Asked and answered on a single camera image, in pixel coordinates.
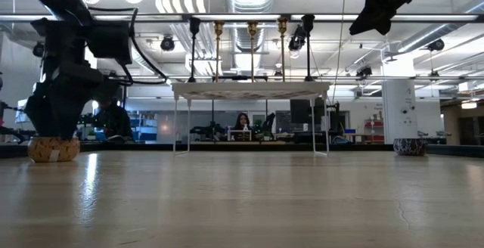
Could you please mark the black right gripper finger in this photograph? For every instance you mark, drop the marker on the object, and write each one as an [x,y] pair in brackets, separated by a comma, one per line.
[367,23]
[385,21]

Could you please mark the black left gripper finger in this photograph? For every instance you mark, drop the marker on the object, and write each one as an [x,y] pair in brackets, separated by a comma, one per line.
[45,115]
[75,108]

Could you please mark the woven tan basket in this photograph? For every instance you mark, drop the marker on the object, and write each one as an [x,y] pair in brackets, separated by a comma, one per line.
[45,151]

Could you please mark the blue patterned candle tin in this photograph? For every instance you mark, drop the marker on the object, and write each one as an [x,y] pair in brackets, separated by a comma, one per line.
[410,147]

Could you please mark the black background robot arm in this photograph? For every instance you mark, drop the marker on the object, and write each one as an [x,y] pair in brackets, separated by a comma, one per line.
[4,131]

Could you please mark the black track spotlight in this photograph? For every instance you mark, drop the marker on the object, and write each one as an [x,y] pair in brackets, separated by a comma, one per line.
[365,72]
[296,40]
[167,43]
[436,45]
[36,49]

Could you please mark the person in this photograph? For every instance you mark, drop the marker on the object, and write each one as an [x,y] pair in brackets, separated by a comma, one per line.
[242,121]
[113,121]

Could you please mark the blue storage bins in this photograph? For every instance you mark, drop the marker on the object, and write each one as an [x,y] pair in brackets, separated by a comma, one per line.
[145,132]

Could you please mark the white round pillar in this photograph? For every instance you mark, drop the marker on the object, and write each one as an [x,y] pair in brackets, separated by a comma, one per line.
[399,108]

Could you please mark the red parts shelf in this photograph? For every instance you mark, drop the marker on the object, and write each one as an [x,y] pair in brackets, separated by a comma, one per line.
[374,124]

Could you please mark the black screen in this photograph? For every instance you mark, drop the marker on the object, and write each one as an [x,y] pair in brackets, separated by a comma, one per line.
[300,110]

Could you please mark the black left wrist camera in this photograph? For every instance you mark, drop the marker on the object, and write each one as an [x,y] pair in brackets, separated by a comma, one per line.
[109,44]

